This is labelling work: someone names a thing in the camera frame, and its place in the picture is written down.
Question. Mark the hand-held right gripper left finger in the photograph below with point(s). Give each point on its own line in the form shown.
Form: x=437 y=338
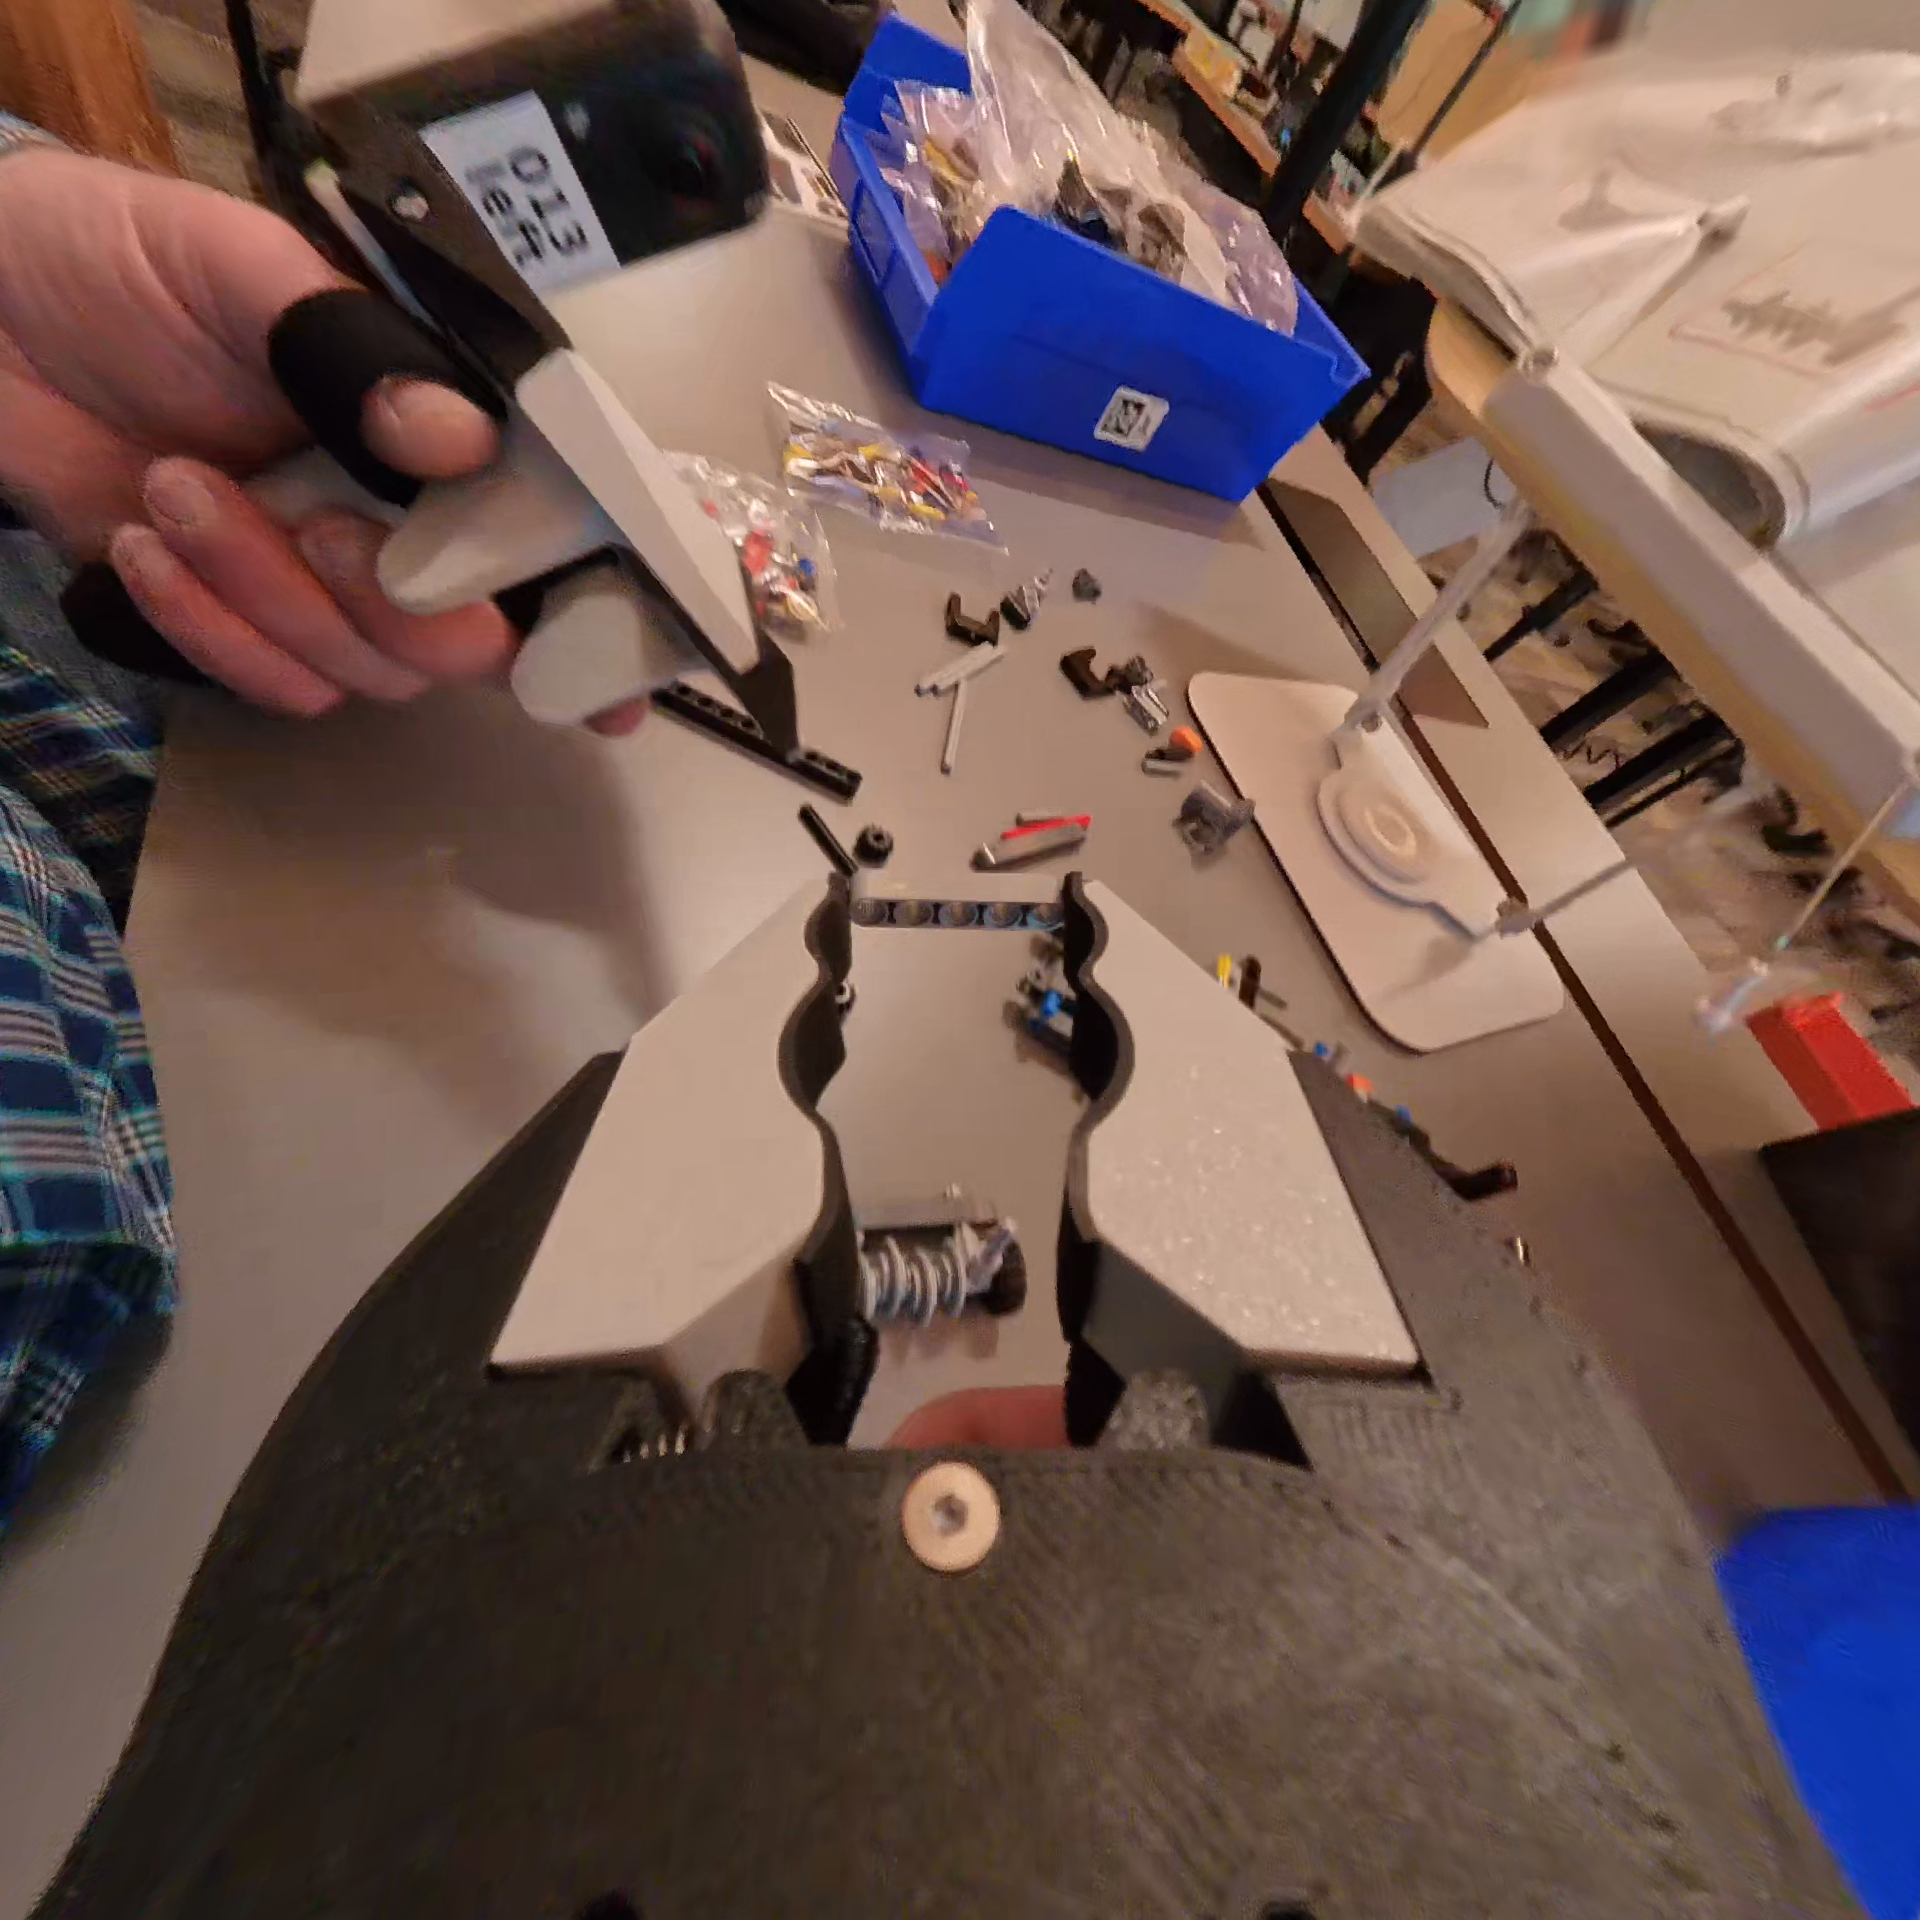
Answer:
x=690 y=1201

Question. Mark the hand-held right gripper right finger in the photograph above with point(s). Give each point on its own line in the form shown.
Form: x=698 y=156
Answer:
x=1244 y=1201

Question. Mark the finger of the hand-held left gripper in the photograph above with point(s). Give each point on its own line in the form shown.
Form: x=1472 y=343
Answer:
x=776 y=705
x=645 y=524

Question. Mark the long black lego beam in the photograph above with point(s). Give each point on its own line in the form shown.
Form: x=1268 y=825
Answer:
x=809 y=773

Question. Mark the lego gearbox assembly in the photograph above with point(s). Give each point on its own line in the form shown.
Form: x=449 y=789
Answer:
x=930 y=1267

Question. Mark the lego sticker sheet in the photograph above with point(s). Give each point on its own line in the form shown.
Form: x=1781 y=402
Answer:
x=795 y=159

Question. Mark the clear bag of lego parts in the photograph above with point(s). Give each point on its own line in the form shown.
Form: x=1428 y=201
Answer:
x=938 y=181
x=1140 y=195

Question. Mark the scattered loose lego pieces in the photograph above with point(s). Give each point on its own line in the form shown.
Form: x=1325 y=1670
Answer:
x=1089 y=674

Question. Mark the black lego box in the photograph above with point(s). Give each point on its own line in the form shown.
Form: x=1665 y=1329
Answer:
x=1860 y=1276

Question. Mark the lego instruction booklet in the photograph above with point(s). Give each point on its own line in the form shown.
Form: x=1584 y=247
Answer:
x=1724 y=225

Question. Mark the person's right hand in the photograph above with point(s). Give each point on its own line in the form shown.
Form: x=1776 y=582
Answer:
x=991 y=1418

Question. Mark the person's left hand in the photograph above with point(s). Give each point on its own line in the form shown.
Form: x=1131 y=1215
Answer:
x=120 y=377

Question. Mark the small bag of red pins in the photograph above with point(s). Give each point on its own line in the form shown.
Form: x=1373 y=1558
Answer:
x=780 y=570

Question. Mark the small bag of yellow pins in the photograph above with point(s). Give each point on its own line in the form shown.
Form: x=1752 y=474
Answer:
x=884 y=474

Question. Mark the small blue parts bin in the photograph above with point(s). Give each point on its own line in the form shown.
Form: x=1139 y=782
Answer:
x=879 y=195

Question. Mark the white book stand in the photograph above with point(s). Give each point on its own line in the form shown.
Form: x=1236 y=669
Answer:
x=1348 y=901

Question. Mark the large blue parts bin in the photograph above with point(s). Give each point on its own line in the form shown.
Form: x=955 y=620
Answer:
x=1080 y=377

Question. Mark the red plastic block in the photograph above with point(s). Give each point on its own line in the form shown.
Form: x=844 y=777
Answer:
x=1823 y=1051

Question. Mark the person's plaid shirt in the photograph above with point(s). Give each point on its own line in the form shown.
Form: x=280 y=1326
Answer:
x=76 y=1201

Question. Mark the black metal pole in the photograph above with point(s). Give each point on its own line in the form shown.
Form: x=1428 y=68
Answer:
x=1341 y=107

